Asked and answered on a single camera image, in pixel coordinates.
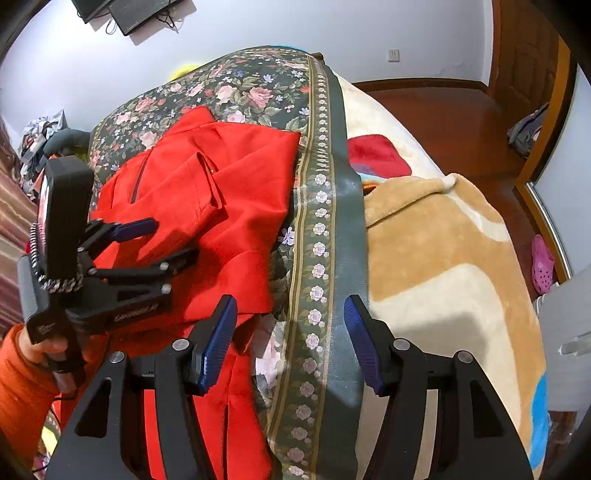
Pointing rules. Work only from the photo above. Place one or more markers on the pile of mixed clothes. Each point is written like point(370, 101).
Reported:
point(41, 138)

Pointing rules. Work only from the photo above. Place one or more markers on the red garment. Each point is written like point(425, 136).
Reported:
point(240, 184)

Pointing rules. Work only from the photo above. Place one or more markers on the beige plush blanket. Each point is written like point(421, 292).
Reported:
point(438, 277)

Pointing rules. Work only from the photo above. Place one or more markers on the brown striped cloth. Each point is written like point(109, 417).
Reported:
point(14, 221)

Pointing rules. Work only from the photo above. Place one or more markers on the green floral bedspread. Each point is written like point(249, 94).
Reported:
point(318, 230)

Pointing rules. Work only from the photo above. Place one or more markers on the grey padded bar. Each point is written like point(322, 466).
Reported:
point(69, 138)

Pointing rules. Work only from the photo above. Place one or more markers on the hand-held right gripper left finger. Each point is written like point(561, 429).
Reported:
point(216, 344)

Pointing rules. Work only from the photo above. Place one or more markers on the grey backpack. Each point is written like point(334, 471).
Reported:
point(528, 131)

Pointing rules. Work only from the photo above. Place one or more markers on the pink clog shoe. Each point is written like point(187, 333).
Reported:
point(542, 265)

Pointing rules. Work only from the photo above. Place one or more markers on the wooden framed wardrobe door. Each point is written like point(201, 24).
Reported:
point(561, 184)

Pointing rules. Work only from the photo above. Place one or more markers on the black wall monitor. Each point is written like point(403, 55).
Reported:
point(90, 8)
point(138, 14)

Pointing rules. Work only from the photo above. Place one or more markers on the white wall outlet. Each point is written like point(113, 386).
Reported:
point(393, 55)

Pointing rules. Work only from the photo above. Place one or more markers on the yellow-green cloth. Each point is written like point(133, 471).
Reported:
point(182, 71)

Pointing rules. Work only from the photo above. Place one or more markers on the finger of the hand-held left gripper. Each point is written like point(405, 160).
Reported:
point(135, 229)
point(157, 267)

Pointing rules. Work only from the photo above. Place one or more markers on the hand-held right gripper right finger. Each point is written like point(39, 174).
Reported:
point(364, 346)

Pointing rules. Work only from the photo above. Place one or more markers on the person's left hand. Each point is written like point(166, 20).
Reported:
point(44, 346)

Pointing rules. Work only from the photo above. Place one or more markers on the person's left forearm orange sleeve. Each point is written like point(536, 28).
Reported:
point(23, 392)

